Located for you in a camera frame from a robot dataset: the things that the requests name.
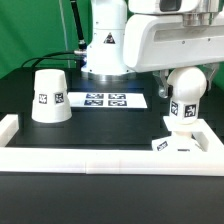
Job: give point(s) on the white marker sheet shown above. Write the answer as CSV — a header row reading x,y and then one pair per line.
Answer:
x,y
107,100

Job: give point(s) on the white U-shaped frame barrier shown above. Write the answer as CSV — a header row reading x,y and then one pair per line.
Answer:
x,y
209,162

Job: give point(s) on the white lamp base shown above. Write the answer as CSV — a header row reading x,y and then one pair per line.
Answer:
x,y
183,138

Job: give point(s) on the white lamp shade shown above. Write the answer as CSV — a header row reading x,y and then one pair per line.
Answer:
x,y
50,103

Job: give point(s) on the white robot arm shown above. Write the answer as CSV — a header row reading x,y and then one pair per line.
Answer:
x,y
105,52

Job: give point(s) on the white lamp bulb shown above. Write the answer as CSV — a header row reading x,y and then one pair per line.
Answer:
x,y
189,85

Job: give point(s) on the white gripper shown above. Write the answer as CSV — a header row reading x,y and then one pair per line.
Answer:
x,y
162,42

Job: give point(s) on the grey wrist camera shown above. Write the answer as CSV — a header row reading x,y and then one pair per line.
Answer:
x,y
162,6

